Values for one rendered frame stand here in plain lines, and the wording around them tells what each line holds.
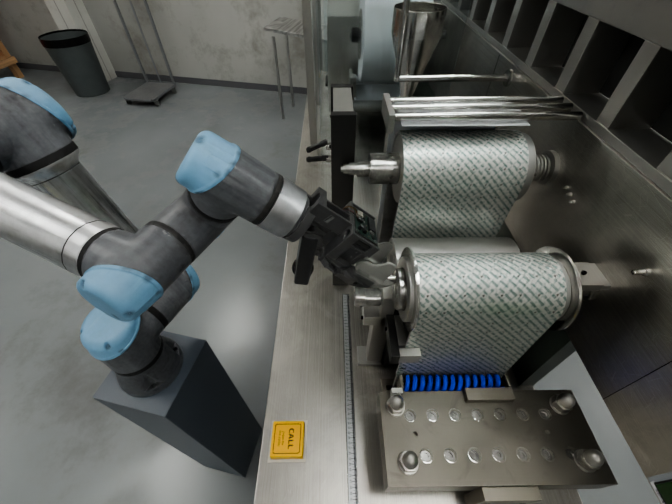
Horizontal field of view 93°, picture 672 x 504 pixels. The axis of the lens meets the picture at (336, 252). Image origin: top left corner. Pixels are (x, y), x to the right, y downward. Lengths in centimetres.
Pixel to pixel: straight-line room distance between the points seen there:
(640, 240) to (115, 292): 70
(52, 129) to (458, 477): 92
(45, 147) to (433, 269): 67
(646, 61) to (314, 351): 84
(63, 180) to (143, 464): 144
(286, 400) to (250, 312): 128
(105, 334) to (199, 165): 50
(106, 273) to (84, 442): 172
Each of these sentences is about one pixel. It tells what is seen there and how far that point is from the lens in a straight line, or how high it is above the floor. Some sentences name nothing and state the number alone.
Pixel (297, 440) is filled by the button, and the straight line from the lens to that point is 81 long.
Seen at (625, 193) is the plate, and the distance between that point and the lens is 68.
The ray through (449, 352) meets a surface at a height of 113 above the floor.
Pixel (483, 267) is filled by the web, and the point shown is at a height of 131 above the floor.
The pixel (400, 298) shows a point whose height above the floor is 127.
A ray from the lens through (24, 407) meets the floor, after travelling 238.
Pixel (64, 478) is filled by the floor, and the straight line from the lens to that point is 210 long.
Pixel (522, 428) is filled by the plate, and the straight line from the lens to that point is 79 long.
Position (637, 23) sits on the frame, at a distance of 74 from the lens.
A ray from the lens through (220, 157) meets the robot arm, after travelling 40.
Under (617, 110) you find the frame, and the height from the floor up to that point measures 149.
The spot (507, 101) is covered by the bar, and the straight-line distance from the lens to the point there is 77.
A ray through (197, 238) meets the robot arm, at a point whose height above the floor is 141.
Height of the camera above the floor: 171
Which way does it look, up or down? 47 degrees down
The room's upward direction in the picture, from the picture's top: straight up
